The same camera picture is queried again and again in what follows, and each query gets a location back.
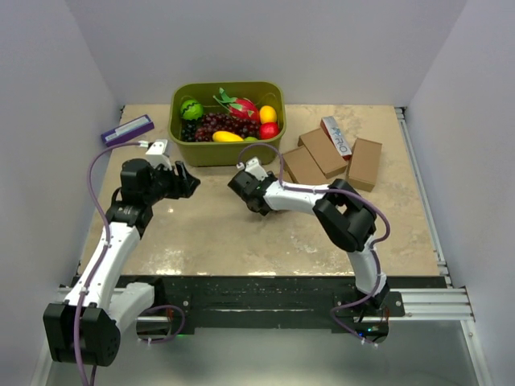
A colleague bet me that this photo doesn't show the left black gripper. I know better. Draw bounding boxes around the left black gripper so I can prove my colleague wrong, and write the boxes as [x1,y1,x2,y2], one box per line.
[143,160,200,204]

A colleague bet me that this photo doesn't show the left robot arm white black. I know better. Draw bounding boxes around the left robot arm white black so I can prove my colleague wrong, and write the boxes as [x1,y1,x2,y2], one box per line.
[43,158,200,367]

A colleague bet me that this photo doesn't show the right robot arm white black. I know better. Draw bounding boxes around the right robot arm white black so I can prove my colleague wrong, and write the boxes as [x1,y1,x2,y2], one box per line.
[228,170,391,316]

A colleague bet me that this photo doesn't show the front folded brown box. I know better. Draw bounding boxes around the front folded brown box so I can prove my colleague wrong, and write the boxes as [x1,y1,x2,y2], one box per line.
[282,146,327,185]

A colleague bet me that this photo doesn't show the folded brown box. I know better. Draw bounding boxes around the folded brown box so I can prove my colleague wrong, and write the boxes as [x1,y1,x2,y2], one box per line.
[298,129,348,179]
[282,146,327,185]
[347,138,382,192]

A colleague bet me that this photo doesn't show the purple flat box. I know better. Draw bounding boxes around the purple flat box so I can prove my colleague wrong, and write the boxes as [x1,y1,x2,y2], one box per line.
[101,114,155,147]

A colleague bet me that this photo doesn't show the middle folded brown box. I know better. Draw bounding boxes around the middle folded brown box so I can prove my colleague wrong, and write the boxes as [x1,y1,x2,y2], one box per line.
[298,129,348,179]

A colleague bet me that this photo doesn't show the red white toothpaste box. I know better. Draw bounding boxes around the red white toothpaste box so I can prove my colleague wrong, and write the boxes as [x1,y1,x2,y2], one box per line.
[320,116,352,161]

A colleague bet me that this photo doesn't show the right folded brown box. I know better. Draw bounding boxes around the right folded brown box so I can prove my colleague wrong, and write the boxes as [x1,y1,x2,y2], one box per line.
[347,138,382,192]

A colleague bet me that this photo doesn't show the yellow toy mango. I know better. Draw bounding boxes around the yellow toy mango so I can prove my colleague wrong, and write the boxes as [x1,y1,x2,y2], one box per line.
[212,130,244,142]

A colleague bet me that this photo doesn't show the dark blue toy grapes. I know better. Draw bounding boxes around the dark blue toy grapes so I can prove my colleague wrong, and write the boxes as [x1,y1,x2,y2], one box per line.
[180,121,199,142]

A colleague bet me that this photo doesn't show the olive green plastic basket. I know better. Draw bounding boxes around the olive green plastic basket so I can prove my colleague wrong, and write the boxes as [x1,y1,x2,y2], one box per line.
[169,81,286,166]

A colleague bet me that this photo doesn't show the red toy grapes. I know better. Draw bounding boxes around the red toy grapes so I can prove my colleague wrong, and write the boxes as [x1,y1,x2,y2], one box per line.
[194,113,259,142]

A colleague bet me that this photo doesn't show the green toy watermelon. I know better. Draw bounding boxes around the green toy watermelon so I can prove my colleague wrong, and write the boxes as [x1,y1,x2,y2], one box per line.
[180,99,204,121]

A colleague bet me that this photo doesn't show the red toy apple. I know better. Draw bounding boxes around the red toy apple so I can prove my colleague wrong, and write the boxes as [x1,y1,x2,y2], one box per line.
[258,122,280,140]

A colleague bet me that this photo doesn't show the pink toy dragon fruit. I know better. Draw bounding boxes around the pink toy dragon fruit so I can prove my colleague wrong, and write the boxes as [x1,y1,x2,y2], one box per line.
[213,88,261,123]

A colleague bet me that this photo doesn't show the yellow orange toy lemon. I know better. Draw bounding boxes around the yellow orange toy lemon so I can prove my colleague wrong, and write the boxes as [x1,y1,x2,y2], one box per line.
[259,105,278,124]

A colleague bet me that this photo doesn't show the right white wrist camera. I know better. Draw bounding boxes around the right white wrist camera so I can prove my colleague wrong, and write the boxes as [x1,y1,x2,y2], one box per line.
[237,157,268,181]

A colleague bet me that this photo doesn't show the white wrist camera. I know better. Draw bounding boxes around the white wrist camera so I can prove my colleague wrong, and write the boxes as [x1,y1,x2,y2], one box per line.
[237,157,268,181]
[146,139,171,170]

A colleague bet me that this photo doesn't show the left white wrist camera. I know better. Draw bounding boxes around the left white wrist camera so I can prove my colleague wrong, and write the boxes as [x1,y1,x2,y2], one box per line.
[146,139,171,170]

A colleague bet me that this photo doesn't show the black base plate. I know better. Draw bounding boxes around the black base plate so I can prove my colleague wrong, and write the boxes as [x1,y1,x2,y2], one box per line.
[116,276,446,343]

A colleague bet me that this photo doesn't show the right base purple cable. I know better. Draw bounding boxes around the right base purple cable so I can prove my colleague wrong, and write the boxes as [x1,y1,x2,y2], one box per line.
[330,293,391,347]

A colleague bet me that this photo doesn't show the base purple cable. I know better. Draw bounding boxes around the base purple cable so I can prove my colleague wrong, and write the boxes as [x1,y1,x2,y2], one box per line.
[136,304,187,346]
[330,293,391,347]

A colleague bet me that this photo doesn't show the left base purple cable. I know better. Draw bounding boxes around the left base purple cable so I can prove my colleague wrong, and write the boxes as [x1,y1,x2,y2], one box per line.
[136,304,187,346]

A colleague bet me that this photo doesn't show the aluminium frame rail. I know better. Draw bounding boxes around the aluminium frame rail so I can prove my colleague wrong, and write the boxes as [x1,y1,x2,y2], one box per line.
[398,288,493,385]

